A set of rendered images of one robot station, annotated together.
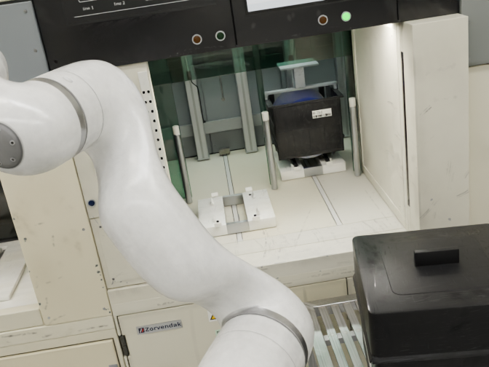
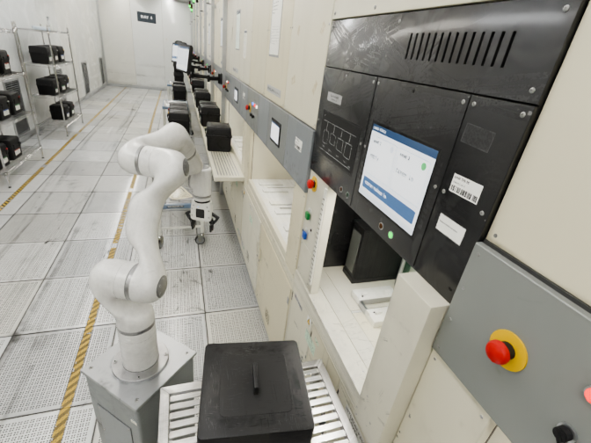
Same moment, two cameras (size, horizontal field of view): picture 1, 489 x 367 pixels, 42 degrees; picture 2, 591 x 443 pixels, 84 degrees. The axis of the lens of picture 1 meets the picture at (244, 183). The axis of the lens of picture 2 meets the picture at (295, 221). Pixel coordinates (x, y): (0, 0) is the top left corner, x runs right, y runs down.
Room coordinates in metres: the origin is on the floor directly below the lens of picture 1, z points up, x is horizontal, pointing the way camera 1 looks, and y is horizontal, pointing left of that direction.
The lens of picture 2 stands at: (0.86, -0.93, 1.83)
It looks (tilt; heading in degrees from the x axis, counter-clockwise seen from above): 27 degrees down; 71
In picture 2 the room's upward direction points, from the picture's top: 8 degrees clockwise
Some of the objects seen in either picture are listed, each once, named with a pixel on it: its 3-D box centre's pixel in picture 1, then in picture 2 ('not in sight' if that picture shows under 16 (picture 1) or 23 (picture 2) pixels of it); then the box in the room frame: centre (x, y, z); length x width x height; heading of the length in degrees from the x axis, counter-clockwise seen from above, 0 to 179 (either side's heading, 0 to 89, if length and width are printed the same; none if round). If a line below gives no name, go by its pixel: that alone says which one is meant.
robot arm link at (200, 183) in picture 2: not in sight; (200, 179); (0.89, 0.57, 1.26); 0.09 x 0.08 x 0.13; 157
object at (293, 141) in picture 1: (302, 111); not in sight; (1.98, -0.22, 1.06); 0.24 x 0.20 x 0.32; 92
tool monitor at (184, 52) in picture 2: not in sight; (199, 65); (0.96, 3.28, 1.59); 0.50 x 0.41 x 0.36; 2
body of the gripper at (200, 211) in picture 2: not in sight; (202, 208); (0.90, 0.57, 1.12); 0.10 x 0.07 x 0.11; 157
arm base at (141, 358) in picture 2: not in sight; (138, 342); (0.66, 0.02, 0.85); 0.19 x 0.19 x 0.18
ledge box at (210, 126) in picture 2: not in sight; (218, 136); (1.13, 2.78, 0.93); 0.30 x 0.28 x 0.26; 89
